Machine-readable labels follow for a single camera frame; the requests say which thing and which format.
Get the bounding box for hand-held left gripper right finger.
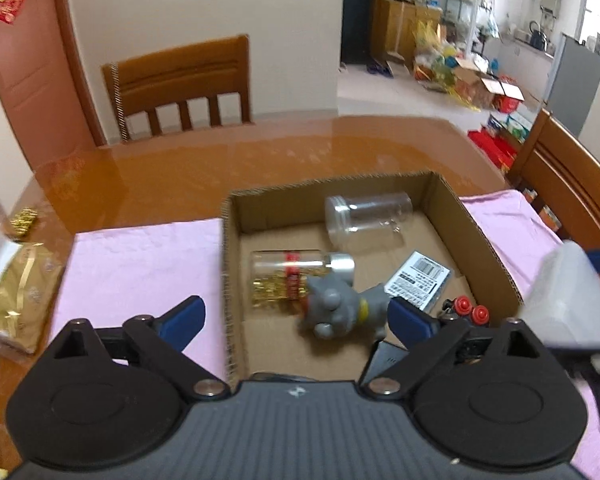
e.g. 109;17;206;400
364;297;541;400

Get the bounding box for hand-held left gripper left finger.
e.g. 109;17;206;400
55;296;229;401

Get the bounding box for white plastic container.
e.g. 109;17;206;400
522;241;600;348

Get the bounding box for clear plastic jar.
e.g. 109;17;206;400
325;192;413;251

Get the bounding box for cardboard box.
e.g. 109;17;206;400
220;170;526;383

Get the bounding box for black toy with red caps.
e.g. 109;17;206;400
440;296;491;328

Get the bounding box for grey toy figure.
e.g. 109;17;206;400
297;274;391;343

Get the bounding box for pink cloth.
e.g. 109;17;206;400
50;189;600;480

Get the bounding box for wooden chair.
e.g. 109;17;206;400
507;109;600;251
101;35;256;143

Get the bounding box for clear bottle with gold contents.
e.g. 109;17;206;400
250;250;356;313

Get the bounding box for red gift boxes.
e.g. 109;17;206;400
467;130;518;173

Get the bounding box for green and white boxes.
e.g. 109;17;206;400
487;114;531;143

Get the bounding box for gold foil bag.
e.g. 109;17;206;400
0;242;66;356

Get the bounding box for grey refrigerator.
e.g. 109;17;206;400
541;32;600;136

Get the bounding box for red cardboard carton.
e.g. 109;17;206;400
492;77;526;113

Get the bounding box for small gold ornament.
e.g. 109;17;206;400
6;207;40;238

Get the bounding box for white kitchen counter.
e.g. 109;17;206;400
500;35;556;91

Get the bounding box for brown cardboard carton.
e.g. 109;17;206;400
452;57;498;106

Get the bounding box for pile of colourful packages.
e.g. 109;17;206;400
412;52;456;91

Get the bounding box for white plastic bag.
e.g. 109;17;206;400
480;12;501;41

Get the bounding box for white broom with dustpan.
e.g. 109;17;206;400
387;2;406;63

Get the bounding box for brown wooden door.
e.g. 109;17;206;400
0;0;106;171

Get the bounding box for yellow plastic bag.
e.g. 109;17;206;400
412;20;443;56

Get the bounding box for metal shelf rack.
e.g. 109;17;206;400
442;0;481;56

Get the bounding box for wooden cabinet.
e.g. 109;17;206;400
377;0;443;61

